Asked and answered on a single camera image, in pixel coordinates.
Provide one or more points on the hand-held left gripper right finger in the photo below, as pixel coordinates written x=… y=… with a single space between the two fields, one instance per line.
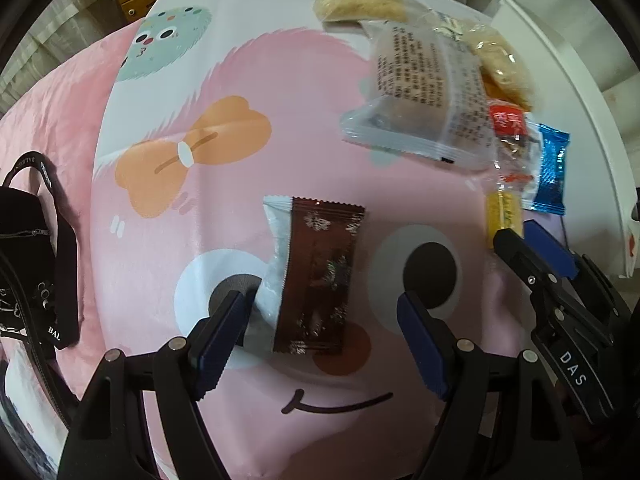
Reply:
x=422 y=345

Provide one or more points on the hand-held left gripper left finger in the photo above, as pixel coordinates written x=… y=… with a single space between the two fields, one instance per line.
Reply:
x=220 y=340

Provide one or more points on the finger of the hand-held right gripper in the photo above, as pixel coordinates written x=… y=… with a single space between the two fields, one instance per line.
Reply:
x=520 y=260
x=550 y=247

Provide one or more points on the small yellow candy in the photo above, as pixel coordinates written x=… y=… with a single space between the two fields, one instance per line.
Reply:
x=505 y=212

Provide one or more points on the blue snack packet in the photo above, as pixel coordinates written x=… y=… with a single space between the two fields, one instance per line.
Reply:
x=550 y=170

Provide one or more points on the white packet with red edges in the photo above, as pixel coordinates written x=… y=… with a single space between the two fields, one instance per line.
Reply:
x=633 y=240

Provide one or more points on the white bun packet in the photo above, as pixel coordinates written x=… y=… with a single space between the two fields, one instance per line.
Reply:
x=274 y=260

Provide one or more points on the clear brown nut packet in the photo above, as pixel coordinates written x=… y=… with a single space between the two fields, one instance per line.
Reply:
x=515 y=157

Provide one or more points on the dark brown snack packet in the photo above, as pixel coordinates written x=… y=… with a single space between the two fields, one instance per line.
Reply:
x=320 y=280

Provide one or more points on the red label clear packet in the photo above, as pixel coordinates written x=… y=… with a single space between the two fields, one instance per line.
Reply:
x=507 y=122

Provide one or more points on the white plastic bin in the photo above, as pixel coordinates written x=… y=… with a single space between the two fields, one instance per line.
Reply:
x=575 y=85

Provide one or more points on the yellow cake packet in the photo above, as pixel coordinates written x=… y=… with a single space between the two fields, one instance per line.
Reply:
x=505 y=65
x=360 y=2

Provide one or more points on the clear pastry packet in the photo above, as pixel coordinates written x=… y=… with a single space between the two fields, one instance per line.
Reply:
x=425 y=90

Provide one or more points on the pink blanket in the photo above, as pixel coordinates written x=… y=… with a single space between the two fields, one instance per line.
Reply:
x=65 y=110

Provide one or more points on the white lace cover cloth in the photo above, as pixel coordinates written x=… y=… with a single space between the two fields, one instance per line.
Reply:
x=45 y=45

